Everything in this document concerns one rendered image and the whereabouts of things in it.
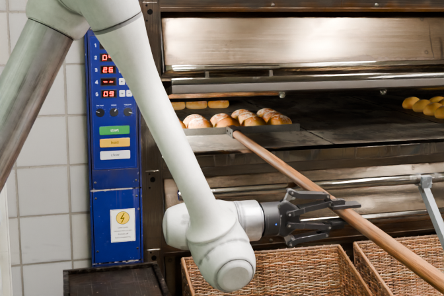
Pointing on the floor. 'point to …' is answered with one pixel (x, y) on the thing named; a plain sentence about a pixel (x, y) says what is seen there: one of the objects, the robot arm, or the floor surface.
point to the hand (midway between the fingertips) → (344, 213)
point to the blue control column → (121, 248)
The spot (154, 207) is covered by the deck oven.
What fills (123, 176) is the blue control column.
